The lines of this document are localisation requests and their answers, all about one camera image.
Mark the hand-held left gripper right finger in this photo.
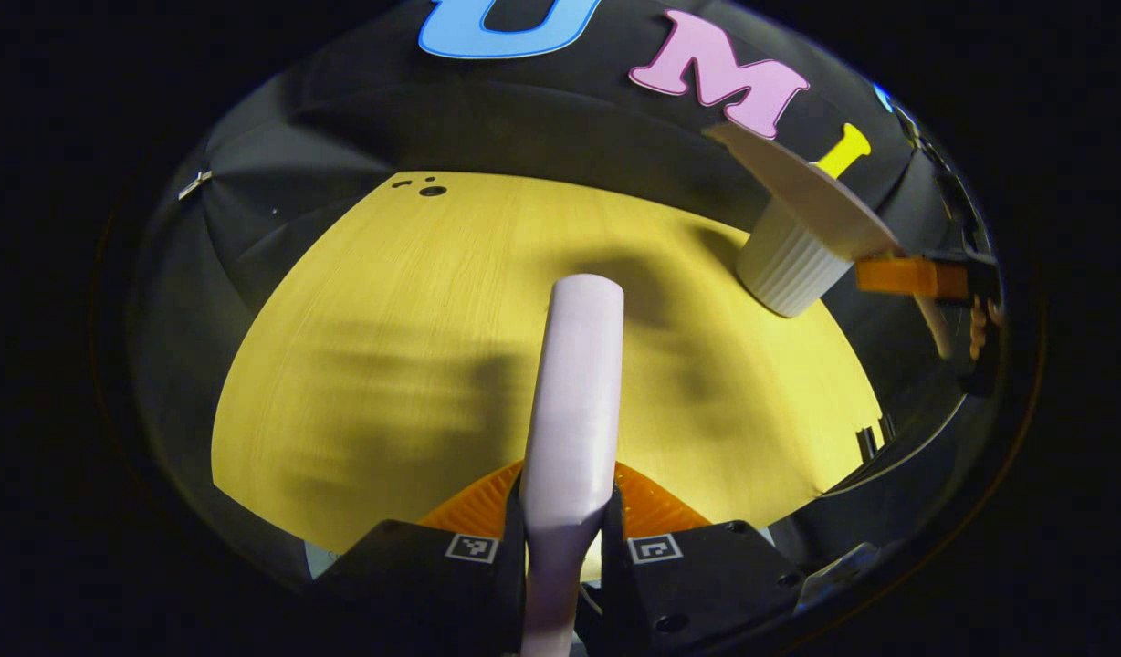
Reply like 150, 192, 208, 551
579, 461, 808, 657

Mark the black backdrop cloth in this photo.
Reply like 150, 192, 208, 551
127, 0, 990, 585

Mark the small lilac dustpan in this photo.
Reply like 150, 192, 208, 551
704, 121, 956, 361

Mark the wooden desktop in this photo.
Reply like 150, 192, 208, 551
211, 171, 890, 555

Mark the white ribbed garbage bin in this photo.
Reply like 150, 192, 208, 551
736, 196, 855, 318

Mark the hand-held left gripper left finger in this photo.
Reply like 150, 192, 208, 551
309, 461, 530, 657

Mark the small lilac broom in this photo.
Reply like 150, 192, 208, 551
521, 274, 626, 657

